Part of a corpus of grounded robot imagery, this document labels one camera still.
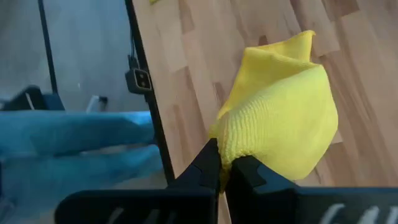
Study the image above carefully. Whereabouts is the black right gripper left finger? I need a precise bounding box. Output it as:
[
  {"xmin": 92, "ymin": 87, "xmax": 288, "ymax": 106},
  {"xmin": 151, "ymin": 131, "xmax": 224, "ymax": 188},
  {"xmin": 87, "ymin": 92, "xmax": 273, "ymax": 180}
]
[{"xmin": 167, "ymin": 138, "xmax": 223, "ymax": 195}]

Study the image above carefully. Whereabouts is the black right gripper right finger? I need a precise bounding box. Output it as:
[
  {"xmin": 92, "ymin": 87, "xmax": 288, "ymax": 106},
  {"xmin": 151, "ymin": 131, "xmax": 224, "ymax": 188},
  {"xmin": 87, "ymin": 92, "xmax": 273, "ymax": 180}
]
[{"xmin": 225, "ymin": 154, "xmax": 299, "ymax": 224}]

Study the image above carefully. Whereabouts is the yellow microfiber towel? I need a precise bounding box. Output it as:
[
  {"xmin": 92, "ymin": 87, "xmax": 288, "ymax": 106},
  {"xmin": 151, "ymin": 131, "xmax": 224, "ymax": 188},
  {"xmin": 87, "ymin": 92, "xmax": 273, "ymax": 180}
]
[{"xmin": 208, "ymin": 30, "xmax": 339, "ymax": 192}]

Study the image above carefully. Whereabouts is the black boxy device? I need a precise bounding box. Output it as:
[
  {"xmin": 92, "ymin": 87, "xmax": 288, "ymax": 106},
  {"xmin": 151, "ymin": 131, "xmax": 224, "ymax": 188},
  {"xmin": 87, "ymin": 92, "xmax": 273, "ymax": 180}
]
[{"xmin": 124, "ymin": 54, "xmax": 153, "ymax": 95}]

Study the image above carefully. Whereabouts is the black low object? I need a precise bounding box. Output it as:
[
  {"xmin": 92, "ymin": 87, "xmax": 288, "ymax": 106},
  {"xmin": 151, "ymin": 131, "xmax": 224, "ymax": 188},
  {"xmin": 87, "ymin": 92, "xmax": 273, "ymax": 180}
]
[{"xmin": 0, "ymin": 85, "xmax": 65, "ymax": 112}]

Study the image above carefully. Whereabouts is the black aluminium table frame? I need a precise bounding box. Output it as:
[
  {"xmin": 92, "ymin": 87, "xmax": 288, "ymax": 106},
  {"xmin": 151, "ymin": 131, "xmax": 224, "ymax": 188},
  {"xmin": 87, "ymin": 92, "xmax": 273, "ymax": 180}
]
[{"xmin": 124, "ymin": 0, "xmax": 177, "ymax": 186}]

